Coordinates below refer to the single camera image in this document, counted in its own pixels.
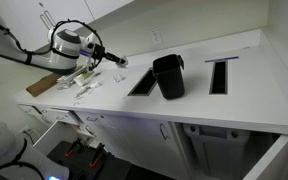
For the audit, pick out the grey trash can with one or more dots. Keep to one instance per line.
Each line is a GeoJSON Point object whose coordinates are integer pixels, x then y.
{"type": "Point", "coordinates": [217, 150]}

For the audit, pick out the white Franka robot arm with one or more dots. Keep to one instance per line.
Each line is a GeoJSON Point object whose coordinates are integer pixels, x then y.
{"type": "Point", "coordinates": [64, 46]}

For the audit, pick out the purple tape strip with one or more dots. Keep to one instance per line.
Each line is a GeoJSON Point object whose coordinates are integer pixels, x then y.
{"type": "Point", "coordinates": [221, 59]}

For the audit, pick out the white paper cup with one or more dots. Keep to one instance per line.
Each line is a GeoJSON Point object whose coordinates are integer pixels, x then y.
{"type": "Point", "coordinates": [83, 79]}

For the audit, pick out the brown cardboard board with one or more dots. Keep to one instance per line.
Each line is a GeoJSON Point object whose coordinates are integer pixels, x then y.
{"type": "Point", "coordinates": [44, 85]}

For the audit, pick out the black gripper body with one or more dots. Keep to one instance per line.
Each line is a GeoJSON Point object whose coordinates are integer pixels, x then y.
{"type": "Point", "coordinates": [98, 52]}

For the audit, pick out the white open drawer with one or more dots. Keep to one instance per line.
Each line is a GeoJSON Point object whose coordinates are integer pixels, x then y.
{"type": "Point", "coordinates": [64, 115]}

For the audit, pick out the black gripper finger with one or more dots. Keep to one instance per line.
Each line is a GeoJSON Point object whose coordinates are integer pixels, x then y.
{"type": "Point", "coordinates": [114, 57]}
{"type": "Point", "coordinates": [113, 60]}

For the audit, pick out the black landfill bin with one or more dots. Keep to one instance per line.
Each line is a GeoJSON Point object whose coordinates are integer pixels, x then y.
{"type": "Point", "coordinates": [169, 80]}

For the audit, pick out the black robot table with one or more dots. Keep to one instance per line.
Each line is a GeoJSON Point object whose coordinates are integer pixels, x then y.
{"type": "Point", "coordinates": [84, 170]}

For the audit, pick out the black orange clamp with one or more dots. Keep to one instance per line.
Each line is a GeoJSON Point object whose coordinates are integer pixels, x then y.
{"type": "Point", "coordinates": [96, 155]}
{"type": "Point", "coordinates": [72, 148]}

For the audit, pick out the white wall outlet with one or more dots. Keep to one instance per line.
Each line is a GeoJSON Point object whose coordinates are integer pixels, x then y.
{"type": "Point", "coordinates": [155, 36]}

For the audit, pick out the small white packet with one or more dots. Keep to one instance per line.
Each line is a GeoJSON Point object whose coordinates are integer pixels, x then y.
{"type": "Point", "coordinates": [119, 78]}

